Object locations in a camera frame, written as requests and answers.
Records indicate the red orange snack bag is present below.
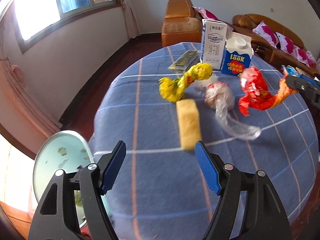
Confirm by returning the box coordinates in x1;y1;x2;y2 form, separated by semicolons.
238;66;298;116

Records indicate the dark seaweed snack packet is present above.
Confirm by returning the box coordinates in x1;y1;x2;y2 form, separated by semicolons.
168;50;200;72

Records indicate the blue plaid tablecloth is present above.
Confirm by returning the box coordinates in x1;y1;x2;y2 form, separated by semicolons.
90;43;319;239

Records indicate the tall white milk carton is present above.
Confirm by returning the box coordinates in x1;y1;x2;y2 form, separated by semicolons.
200;19;228;70

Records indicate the brown leather sofa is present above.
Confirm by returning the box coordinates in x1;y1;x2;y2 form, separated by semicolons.
233;14;319;78

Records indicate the orange leather armchair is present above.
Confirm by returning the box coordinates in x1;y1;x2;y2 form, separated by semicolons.
161;0;202;47

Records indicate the yellow sponge cake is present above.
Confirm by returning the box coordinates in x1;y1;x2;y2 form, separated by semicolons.
176;99;202;151

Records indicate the clear crumpled plastic bag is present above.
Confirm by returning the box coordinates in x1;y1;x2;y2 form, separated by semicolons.
195;75;261;140

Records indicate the pink curtain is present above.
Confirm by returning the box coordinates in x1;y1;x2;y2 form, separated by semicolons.
1;12;62;138
122;0;141;39

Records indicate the window with brown frame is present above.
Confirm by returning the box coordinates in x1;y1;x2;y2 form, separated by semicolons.
12;0;120;53

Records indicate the blue Look milk carton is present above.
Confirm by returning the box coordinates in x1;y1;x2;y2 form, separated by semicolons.
221;31;253;76

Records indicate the pink curtain left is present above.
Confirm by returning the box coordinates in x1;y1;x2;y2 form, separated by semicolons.
1;12;62;138

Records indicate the pink white pillow on armchair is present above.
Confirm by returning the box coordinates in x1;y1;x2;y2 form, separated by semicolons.
193;7;219;21

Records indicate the pink curtain right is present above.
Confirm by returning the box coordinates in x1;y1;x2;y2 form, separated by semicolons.
122;0;141;39

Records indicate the pink white sofa pillow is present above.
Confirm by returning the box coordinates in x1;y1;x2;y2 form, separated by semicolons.
252;21;279;48

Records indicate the yellow crumpled wrapper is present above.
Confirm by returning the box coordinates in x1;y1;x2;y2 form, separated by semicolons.
159;63;213;103

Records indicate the light green trash bin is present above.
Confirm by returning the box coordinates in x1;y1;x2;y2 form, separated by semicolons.
32;129;112;229

